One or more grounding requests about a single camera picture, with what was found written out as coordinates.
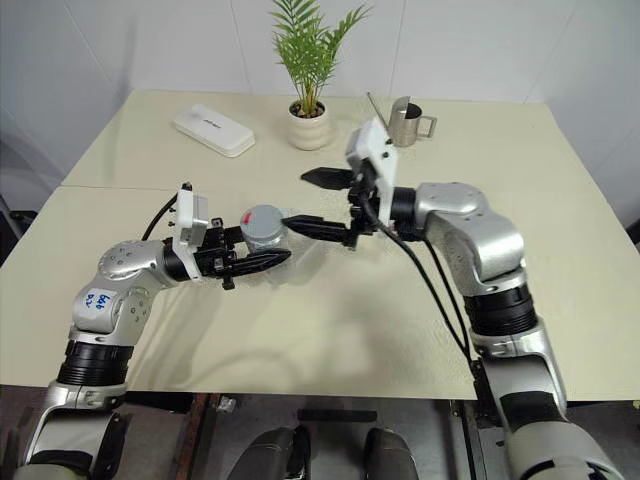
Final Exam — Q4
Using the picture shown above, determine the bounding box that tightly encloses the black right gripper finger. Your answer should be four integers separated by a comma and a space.
280, 214, 352, 242
300, 167, 355, 191

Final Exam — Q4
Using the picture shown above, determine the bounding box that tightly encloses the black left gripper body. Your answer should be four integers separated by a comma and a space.
192, 217, 247, 292

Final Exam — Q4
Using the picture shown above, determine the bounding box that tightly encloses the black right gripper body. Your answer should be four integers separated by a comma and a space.
345, 163, 384, 251

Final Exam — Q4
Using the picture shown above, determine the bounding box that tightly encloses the clear plastic jar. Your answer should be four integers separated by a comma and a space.
273, 206, 316, 261

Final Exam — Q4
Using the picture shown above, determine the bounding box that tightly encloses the flat white box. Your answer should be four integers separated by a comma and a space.
171, 103, 258, 159

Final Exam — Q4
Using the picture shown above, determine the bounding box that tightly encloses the white ribbed plant pot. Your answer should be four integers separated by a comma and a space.
287, 99, 332, 152

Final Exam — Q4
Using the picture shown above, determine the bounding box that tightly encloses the thin metal rod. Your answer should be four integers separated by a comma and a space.
365, 91, 397, 143

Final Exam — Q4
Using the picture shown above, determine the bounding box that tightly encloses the green palm plant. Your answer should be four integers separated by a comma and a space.
268, 0, 374, 117

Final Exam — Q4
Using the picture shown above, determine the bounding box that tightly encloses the black bar under table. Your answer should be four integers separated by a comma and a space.
297, 409, 379, 425

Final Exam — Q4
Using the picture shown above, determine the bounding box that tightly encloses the dark rounded shape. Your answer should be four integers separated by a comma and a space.
363, 426, 417, 480
234, 426, 312, 480

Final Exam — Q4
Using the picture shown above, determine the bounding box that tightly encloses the dark object beside table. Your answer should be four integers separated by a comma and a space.
0, 208, 40, 267

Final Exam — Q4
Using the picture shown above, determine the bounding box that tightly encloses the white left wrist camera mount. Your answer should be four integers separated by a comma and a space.
169, 187, 212, 285

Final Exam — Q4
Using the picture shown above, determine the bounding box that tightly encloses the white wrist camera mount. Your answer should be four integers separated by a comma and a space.
345, 118, 400, 224
169, 187, 212, 285

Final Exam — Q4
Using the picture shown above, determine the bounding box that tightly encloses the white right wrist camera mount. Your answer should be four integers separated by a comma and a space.
345, 118, 400, 224

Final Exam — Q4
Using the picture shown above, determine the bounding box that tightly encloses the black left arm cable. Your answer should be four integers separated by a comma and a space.
140, 194, 182, 242

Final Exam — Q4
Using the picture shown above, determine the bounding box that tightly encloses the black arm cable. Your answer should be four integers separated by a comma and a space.
140, 194, 182, 242
367, 192, 484, 384

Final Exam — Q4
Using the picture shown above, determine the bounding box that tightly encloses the steel pitcher with handle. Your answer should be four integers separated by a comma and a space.
388, 95, 439, 148

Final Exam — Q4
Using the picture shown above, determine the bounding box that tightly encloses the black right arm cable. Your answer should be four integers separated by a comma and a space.
367, 192, 484, 384

